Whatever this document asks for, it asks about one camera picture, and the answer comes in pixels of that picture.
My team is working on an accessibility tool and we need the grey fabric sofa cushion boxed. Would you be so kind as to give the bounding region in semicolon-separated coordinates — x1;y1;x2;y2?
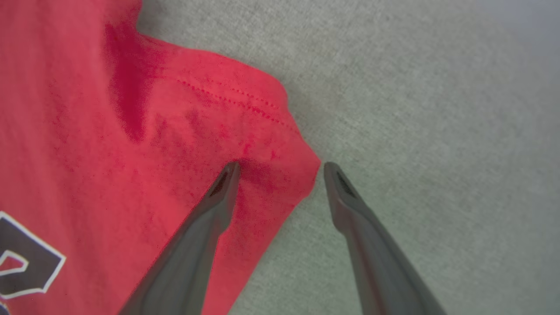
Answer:
136;0;560;315

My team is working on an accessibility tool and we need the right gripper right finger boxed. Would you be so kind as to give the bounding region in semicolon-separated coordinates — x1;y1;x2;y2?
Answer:
323;161;447;315

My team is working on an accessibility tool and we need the red and white jersey garment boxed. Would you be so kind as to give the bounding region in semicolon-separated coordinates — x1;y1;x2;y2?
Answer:
0;0;322;315

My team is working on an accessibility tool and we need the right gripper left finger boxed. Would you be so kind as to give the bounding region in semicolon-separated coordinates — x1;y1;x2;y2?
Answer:
118;161;241;315

